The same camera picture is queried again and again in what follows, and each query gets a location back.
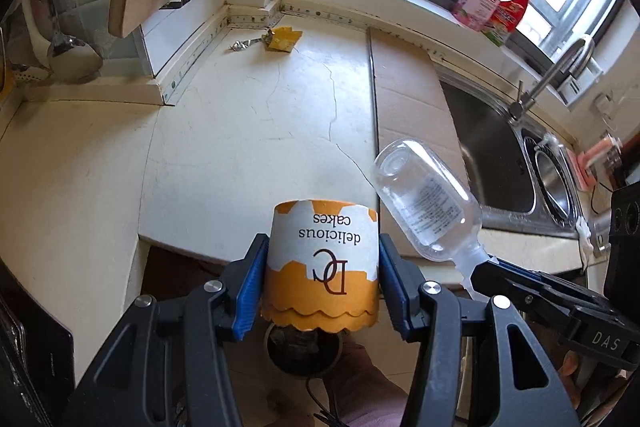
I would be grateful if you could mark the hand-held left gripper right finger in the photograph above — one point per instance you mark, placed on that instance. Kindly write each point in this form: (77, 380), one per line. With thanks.
(395, 287)

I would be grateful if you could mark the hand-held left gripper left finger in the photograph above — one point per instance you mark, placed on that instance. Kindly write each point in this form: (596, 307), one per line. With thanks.
(250, 287)

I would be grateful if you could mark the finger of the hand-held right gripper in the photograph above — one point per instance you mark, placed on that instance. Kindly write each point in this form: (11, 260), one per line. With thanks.
(547, 314)
(510, 279)

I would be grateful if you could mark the orange white paper cup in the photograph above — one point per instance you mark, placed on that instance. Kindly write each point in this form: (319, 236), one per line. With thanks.
(320, 257)

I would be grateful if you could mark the round black trash bin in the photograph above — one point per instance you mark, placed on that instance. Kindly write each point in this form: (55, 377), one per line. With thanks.
(300, 352)

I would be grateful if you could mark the clear plastic bottle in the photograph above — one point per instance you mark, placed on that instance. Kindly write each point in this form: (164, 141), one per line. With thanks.
(425, 202)

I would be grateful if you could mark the person's right hand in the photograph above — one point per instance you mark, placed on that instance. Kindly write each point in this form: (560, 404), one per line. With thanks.
(571, 367)

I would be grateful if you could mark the brown wooden cabinet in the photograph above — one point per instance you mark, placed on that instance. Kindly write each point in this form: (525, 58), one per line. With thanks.
(170, 272)

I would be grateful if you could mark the pink sponge holder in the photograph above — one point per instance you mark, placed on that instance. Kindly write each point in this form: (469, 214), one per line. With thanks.
(595, 159)

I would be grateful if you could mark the round steel basin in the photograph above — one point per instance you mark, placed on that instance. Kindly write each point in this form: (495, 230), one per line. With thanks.
(550, 182)

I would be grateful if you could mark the stainless steel sink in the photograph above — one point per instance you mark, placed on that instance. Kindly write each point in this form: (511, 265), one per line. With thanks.
(495, 167)

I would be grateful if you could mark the brown cardboard sheet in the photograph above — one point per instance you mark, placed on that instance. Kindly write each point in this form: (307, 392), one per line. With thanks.
(405, 107)

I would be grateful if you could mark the steel faucet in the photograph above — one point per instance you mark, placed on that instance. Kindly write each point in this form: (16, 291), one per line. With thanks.
(550, 77)

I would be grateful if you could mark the black glass gas stove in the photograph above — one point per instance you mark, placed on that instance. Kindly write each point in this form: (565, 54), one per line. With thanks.
(50, 347)

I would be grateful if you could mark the crumpled foil wrapper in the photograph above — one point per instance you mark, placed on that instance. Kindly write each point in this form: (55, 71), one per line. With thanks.
(245, 45)

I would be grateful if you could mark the yellow wrapper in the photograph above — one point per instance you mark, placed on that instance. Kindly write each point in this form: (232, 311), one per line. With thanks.
(284, 39)

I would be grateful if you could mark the red spray bottle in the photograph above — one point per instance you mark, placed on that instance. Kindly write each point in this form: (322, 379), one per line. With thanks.
(510, 14)

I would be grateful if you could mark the white slotted spoon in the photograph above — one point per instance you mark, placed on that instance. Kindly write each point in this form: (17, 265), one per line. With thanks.
(30, 77)

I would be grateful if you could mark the white wall socket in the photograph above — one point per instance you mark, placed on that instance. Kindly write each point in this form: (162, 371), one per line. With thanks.
(602, 102)

